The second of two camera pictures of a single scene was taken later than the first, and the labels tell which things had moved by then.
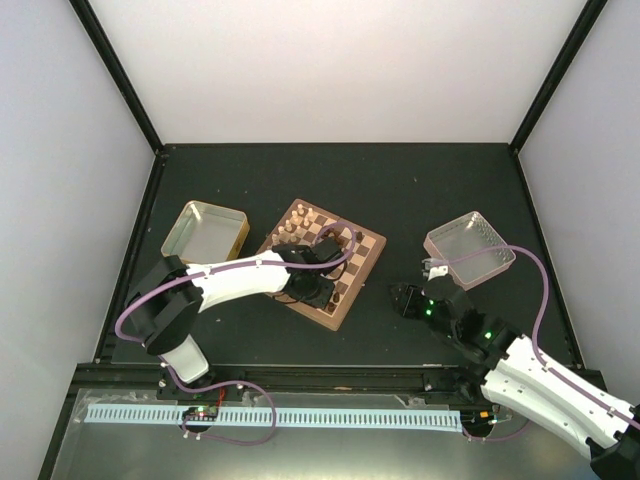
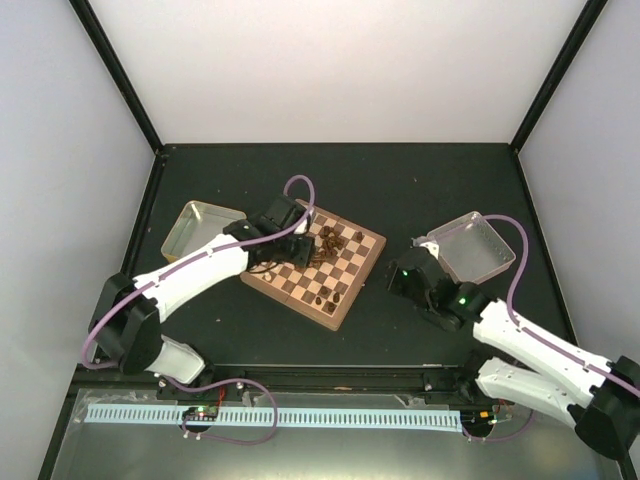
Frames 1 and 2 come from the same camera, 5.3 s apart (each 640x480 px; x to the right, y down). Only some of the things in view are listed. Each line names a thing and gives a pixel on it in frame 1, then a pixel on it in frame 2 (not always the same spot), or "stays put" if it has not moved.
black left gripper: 322,300 -> 304,255
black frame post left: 109,53 stays put
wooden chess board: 302,224 stays put
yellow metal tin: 204,233 stays put
